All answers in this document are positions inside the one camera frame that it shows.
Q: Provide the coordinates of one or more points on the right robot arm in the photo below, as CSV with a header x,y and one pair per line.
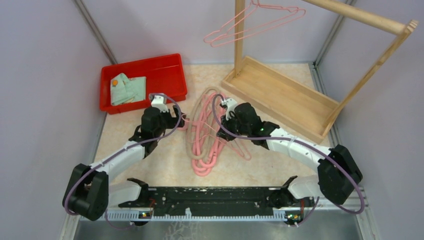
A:
x,y
337,174

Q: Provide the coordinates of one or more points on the red plastic bin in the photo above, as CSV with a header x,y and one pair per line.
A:
x,y
165,75

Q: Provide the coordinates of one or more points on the beige thick hanger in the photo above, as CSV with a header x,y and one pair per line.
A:
x,y
204,104

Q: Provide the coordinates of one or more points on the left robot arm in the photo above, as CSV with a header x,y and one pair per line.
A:
x,y
90,192

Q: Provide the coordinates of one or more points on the thick pink hanger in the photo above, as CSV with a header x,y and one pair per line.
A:
x,y
198,145
205,165
202,152

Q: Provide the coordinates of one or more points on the wooden hanger rack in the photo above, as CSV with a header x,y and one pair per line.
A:
x,y
296,105

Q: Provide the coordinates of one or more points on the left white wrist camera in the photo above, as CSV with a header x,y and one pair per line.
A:
x,y
159,101

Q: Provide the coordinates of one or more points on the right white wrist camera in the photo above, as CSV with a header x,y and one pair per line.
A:
x,y
229,104

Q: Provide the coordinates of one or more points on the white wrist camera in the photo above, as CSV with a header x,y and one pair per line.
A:
x,y
159,101
229,104

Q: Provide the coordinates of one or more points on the thin pink wire hanger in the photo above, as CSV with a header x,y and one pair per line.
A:
x,y
200,142
251,20
243,152

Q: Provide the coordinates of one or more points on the green folded cloth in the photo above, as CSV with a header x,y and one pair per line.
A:
x,y
124,90

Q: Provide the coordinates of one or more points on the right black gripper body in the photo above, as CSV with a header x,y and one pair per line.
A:
x,y
233,125

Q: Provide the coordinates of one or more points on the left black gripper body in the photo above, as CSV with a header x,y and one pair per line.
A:
x,y
167,122

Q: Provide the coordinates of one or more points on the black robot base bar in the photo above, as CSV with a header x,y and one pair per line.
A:
x,y
249,203

